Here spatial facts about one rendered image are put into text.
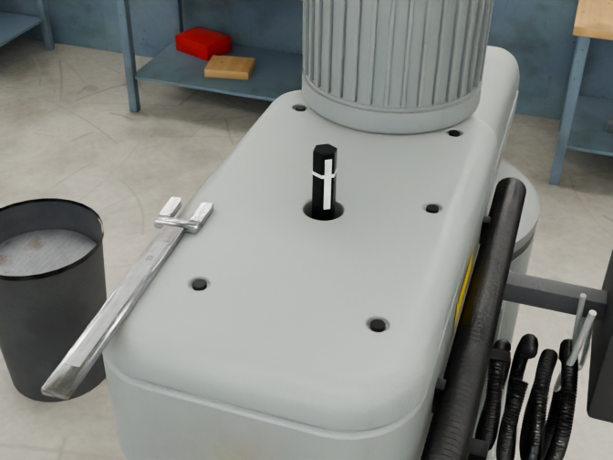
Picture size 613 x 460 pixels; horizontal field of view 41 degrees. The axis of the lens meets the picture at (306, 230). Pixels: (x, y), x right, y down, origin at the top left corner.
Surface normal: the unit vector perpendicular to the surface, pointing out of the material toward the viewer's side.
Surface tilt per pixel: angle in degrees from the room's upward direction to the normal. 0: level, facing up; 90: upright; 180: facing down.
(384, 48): 90
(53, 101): 0
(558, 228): 0
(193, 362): 45
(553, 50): 90
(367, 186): 0
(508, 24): 90
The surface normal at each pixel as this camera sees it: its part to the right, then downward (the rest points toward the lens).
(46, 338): 0.23, 0.61
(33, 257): 0.01, -0.82
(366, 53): -0.36, 0.53
